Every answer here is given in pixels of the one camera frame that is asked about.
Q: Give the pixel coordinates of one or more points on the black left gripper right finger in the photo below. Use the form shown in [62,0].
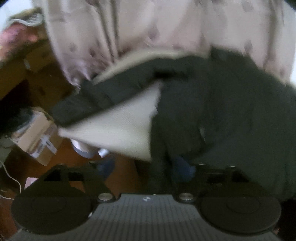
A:
[225,199]

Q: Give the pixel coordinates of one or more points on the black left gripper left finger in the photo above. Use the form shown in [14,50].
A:
[60,200]

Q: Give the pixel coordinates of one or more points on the black large garment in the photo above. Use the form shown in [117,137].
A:
[220,111]

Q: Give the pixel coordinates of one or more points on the cardboard box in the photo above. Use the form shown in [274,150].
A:
[38,137]

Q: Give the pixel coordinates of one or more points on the wooden desk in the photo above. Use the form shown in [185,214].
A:
[31,78]

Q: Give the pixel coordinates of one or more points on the floral pink curtain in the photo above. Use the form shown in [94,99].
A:
[89,36]

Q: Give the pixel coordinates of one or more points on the pink floral bag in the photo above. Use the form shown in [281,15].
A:
[24,28]

